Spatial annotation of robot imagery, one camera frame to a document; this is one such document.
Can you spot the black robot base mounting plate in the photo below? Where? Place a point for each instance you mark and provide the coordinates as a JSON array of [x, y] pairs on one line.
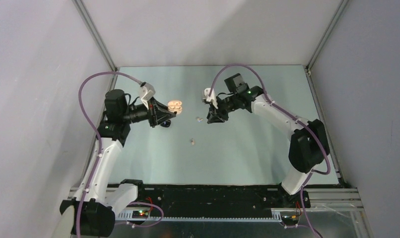
[[221, 199]]

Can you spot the left aluminium frame post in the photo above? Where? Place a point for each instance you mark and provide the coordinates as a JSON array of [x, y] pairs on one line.
[[93, 31]]

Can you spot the left green circuit board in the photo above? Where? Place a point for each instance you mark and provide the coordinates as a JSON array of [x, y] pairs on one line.
[[140, 214]]

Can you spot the beige square earbud case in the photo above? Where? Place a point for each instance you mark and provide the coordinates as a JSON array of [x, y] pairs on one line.
[[175, 106]]

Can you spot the white slotted cable duct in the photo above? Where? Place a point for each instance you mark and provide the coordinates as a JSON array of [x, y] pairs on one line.
[[272, 216]]

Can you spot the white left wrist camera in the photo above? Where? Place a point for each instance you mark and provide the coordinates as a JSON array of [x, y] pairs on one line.
[[146, 92]]

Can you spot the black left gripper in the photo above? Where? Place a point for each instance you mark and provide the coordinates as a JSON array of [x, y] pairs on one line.
[[158, 113]]

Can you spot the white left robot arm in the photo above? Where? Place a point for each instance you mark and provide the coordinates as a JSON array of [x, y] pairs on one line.
[[91, 212]]

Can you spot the green circuit board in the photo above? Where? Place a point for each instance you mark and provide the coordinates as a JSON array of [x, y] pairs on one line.
[[291, 218], [140, 214]]

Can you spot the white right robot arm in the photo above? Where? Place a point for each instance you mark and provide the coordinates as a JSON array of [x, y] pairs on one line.
[[309, 145]]

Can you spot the right aluminium frame post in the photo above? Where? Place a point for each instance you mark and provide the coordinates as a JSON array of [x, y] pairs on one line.
[[341, 8]]

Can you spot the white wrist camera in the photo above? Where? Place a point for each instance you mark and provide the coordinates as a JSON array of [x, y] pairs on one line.
[[209, 97], [146, 92]]

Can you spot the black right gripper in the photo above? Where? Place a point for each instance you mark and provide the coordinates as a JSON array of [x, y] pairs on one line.
[[213, 118]]

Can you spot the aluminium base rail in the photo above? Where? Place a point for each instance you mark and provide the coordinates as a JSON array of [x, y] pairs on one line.
[[335, 199]]

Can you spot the black glossy earbud charging case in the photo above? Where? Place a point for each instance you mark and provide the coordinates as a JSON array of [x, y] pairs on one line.
[[166, 124]]

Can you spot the aluminium frame post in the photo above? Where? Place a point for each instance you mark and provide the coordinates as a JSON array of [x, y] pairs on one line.
[[93, 31], [341, 8]]

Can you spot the right green circuit board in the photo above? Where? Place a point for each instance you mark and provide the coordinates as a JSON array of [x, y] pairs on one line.
[[291, 218]]

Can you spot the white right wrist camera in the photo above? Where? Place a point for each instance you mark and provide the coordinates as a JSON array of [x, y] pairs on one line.
[[209, 97]]

